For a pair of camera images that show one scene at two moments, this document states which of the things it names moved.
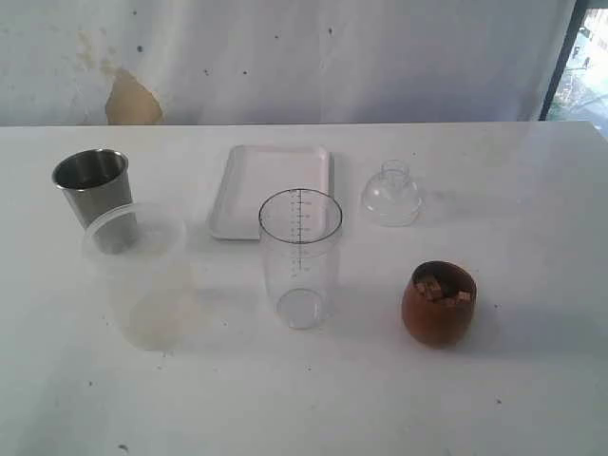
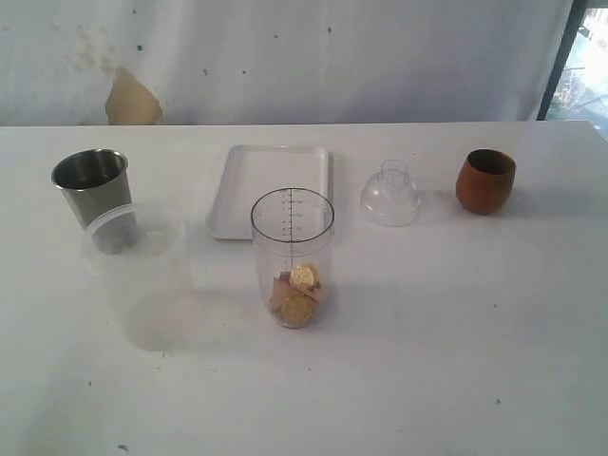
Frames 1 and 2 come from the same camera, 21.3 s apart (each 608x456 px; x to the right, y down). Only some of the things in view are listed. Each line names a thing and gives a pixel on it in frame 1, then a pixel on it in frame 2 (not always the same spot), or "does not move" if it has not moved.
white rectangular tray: [254, 173] does not move
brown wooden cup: [439, 304] → [484, 180]
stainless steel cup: [96, 182] does not move
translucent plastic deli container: [142, 253] does not move
